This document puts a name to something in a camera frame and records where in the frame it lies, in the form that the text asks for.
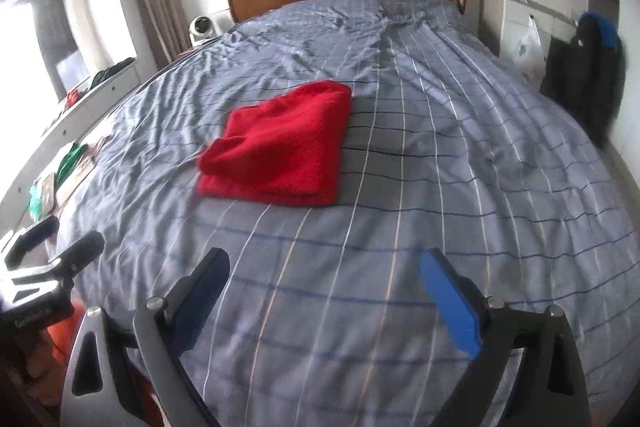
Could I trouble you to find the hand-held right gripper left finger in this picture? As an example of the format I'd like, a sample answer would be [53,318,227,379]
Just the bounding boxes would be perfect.
[60,248,231,427]

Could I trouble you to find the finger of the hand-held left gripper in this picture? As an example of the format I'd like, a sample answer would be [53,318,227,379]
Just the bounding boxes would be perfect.
[9,216,61,259]
[46,231,106,290]

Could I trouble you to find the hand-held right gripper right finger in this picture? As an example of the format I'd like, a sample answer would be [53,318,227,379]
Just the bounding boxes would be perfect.
[419,248,591,427]

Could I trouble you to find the red knitted garment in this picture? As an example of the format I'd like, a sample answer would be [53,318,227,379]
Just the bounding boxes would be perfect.
[196,79,353,208]

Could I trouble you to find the orange cloth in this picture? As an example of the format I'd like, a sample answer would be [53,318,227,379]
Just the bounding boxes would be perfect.
[44,306,83,370]

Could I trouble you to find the green cloth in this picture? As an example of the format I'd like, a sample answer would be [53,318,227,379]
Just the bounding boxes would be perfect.
[54,142,89,184]

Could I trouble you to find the long white side cabinet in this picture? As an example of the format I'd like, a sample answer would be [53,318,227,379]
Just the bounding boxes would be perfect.
[0,57,142,230]

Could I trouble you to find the grey checked bed blanket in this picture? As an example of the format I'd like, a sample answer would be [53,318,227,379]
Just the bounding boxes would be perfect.
[52,0,640,427]

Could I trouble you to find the dark cloth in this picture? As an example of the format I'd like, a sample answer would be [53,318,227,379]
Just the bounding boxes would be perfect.
[89,58,137,88]

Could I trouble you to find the window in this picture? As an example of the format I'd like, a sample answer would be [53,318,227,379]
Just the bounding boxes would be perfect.
[0,0,140,118]

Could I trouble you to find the black padded coat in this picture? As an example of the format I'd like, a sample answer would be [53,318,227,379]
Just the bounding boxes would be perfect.
[540,12,626,148]

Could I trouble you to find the white plastic bag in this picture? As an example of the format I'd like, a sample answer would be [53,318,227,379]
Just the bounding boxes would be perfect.
[515,14,546,80]

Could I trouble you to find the white bedside cabinet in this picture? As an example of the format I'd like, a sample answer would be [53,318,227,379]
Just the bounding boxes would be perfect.
[477,0,576,92]

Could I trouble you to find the blue cloth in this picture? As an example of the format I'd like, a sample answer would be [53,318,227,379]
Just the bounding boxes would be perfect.
[580,12,621,50]

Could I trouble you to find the white round camera device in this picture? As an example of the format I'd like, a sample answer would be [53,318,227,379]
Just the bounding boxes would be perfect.
[187,14,217,48]

